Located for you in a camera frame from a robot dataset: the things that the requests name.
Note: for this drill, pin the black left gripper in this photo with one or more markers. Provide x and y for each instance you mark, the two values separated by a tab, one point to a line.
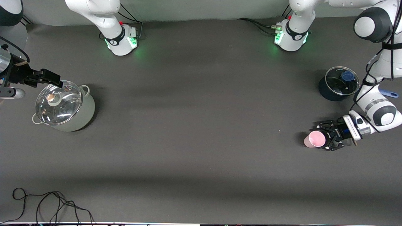
338	133

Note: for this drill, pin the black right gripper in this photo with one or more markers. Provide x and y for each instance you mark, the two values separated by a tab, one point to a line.
19	74

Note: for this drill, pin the pink plastic cup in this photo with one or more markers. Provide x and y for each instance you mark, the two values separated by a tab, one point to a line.
315	138

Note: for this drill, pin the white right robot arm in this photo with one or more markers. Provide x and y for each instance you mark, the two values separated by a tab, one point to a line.
103	15

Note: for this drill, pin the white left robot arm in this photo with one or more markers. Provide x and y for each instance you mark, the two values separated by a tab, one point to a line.
383	66

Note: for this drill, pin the dark blue saucepan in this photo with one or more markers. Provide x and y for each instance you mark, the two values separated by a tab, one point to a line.
326	94

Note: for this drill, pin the glass lid with blue knob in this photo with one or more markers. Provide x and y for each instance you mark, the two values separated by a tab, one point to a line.
337	83

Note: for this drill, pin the grey-green stock pot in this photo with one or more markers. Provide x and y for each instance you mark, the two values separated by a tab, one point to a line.
81	116

